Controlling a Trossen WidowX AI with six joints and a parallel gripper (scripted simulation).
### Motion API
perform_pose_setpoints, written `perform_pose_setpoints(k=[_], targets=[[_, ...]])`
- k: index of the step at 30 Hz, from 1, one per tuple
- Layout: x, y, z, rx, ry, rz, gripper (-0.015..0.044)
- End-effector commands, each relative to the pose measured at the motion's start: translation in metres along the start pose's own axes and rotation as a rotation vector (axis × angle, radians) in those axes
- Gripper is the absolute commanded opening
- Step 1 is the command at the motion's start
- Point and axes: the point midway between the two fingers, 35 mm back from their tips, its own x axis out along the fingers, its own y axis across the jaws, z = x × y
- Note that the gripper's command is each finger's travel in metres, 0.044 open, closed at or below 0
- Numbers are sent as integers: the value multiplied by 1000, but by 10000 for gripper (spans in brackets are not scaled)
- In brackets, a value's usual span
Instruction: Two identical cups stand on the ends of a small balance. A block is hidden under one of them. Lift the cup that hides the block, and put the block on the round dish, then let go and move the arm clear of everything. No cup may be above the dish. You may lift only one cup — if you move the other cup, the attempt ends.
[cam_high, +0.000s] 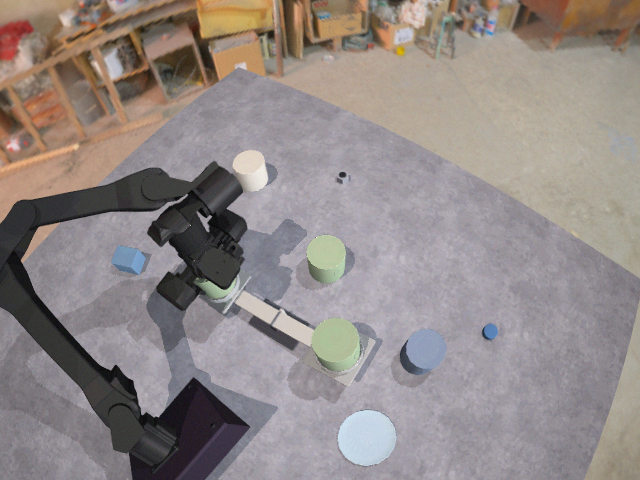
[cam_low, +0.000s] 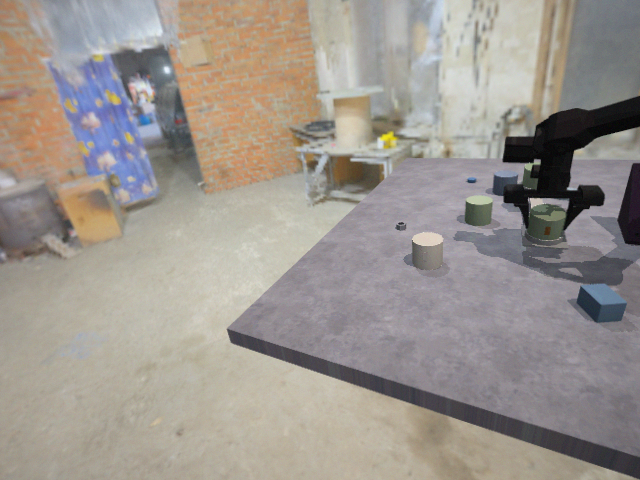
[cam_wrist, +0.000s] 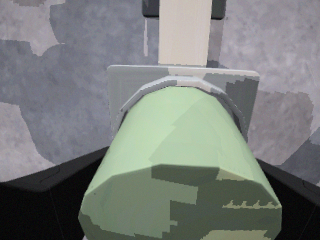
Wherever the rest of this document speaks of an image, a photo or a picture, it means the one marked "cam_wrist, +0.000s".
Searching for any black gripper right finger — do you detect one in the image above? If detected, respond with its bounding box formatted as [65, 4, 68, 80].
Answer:
[256, 159, 320, 240]

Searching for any white balance beam with square pans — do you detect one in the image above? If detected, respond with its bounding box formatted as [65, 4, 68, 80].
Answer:
[107, 0, 260, 143]

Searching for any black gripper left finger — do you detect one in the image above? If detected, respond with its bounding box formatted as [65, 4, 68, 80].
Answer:
[0, 147, 109, 240]

